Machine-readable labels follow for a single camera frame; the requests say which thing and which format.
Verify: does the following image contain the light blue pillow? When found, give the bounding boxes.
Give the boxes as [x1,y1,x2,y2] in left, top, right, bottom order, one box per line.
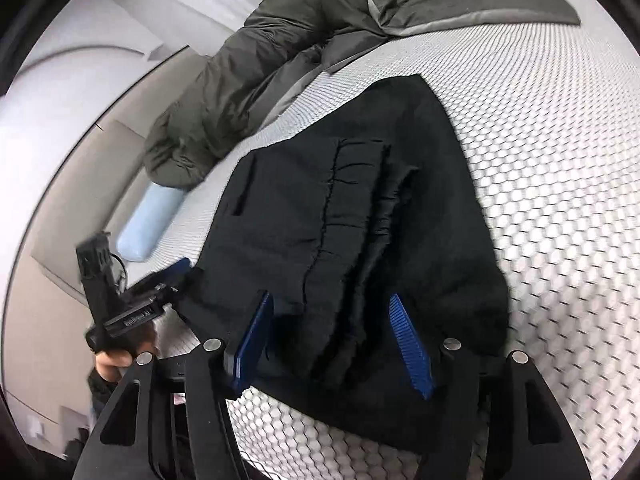
[116,182,184,264]

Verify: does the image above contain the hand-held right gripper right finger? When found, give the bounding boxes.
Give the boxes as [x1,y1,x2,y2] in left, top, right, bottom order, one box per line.
[389,294,591,480]

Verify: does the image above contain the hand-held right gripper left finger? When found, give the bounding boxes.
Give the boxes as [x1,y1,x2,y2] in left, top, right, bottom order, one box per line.
[72,291,275,480]

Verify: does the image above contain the black pants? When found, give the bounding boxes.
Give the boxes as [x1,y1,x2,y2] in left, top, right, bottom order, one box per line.
[175,74,511,453]

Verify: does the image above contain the grey garment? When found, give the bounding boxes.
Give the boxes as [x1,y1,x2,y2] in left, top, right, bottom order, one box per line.
[142,0,401,192]

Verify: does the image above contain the person's left hand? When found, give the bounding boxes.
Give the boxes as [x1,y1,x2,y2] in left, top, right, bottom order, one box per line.
[92,327,160,386]

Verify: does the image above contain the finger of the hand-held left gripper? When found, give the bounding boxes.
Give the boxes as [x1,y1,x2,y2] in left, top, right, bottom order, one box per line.
[159,257,195,288]

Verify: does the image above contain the beige padded headboard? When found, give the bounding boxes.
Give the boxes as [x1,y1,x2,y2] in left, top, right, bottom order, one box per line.
[10,47,221,311]

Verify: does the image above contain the bed with white honeycomb sheet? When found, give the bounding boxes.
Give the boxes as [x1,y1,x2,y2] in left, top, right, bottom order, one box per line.
[150,0,640,480]

